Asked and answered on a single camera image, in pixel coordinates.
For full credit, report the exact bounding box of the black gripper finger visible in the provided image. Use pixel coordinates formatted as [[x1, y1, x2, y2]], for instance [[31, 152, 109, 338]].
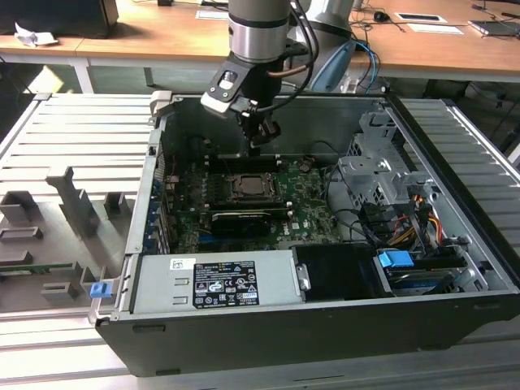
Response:
[[262, 119, 282, 148], [243, 118, 263, 158]]

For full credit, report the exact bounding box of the thin metal locking lever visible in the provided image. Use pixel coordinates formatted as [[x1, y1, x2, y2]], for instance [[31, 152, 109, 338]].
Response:
[[227, 171, 280, 180], [226, 197, 284, 204]]

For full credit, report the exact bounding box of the silver CPU plate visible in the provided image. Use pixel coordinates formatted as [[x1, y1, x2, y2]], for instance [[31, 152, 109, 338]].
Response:
[[238, 177, 272, 197]]

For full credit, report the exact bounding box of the metal socket cover frame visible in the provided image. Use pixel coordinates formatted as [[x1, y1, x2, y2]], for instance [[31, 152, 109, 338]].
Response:
[[229, 172, 282, 203]]

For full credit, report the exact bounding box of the black RAM slot bank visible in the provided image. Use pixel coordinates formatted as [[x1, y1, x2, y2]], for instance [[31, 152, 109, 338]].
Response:
[[209, 201, 294, 217], [214, 153, 282, 174]]

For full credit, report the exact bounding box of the CPU socket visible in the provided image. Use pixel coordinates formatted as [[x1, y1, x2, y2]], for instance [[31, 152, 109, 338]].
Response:
[[227, 171, 284, 204]]

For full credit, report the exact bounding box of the green motherboard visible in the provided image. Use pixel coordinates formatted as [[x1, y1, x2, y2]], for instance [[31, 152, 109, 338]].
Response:
[[162, 156, 346, 253]]

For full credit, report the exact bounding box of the black graphics card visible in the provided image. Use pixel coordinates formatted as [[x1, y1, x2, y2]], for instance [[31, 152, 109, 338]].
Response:
[[210, 210, 272, 239]]

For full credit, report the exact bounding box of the silver metal drive cage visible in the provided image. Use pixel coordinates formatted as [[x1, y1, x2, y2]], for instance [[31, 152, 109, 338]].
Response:
[[336, 111, 440, 213]]

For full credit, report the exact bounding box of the wooden office desk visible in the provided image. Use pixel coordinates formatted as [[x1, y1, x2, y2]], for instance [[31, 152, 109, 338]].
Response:
[[0, 0, 520, 95]]

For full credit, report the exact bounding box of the grey power supply unit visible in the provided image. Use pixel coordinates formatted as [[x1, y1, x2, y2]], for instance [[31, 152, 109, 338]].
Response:
[[130, 249, 306, 314]]

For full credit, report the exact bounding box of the hard disk in blue carrier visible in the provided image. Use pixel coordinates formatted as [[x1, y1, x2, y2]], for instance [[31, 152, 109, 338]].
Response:
[[375, 249, 460, 296]]

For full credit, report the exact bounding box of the white paper sheet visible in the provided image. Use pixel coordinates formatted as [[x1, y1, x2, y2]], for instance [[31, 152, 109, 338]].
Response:
[[407, 23, 468, 36]]

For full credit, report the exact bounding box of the open black PC case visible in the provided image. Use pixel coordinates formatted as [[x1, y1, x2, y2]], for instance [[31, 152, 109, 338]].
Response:
[[93, 89, 520, 377]]

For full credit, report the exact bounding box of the blue case latch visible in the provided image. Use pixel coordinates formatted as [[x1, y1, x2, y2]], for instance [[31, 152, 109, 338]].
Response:
[[89, 282, 111, 301]]

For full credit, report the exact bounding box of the black computer box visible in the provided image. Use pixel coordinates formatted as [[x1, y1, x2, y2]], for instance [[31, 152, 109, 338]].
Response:
[[0, 0, 119, 40]]

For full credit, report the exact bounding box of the grey parts rack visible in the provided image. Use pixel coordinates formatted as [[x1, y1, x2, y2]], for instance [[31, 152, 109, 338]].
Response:
[[0, 165, 137, 314]]

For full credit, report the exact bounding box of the grey notebook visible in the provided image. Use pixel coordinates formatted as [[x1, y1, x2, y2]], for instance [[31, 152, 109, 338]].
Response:
[[469, 19, 520, 40]]

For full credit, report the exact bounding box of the crumpled white paper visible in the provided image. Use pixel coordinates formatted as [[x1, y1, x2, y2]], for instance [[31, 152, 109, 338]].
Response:
[[14, 22, 59, 48]]

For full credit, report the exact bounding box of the green RAM stick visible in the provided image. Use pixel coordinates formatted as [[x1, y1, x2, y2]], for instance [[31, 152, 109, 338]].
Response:
[[0, 262, 75, 275]]

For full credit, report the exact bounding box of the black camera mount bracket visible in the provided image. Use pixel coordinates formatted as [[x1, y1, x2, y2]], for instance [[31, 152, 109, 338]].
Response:
[[206, 56, 258, 117]]

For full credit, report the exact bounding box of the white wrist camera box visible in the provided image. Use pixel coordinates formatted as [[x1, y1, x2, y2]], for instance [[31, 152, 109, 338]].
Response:
[[200, 67, 247, 119]]

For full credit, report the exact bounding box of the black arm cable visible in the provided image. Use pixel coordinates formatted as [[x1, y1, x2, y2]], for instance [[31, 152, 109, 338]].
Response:
[[253, 0, 324, 115]]

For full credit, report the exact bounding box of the blue cable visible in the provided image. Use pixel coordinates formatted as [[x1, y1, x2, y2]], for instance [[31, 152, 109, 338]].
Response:
[[356, 38, 381, 94]]

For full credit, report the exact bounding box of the yellow red wire bundle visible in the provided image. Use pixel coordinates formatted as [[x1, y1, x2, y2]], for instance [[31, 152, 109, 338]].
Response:
[[389, 194, 444, 249]]

